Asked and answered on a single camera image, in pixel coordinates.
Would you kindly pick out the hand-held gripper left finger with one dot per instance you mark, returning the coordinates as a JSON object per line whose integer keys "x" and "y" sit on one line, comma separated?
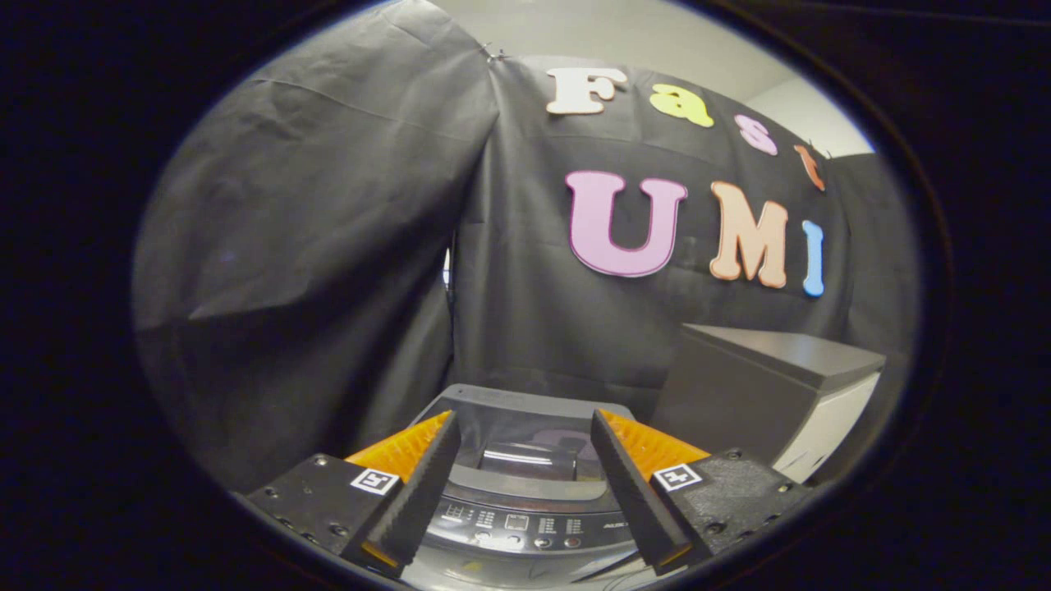
{"x": 423, "y": 484}

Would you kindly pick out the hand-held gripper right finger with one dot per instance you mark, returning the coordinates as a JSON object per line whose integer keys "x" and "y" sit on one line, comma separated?
{"x": 632, "y": 484}

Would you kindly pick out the grey washing machine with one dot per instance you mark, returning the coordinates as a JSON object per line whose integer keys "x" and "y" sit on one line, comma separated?
{"x": 525, "y": 525}

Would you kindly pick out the black backdrop cloth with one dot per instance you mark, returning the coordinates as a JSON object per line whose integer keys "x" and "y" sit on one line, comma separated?
{"x": 312, "y": 246}

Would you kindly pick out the cream cabinet with grey top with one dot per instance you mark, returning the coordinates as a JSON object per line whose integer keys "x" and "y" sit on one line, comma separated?
{"x": 764, "y": 386}

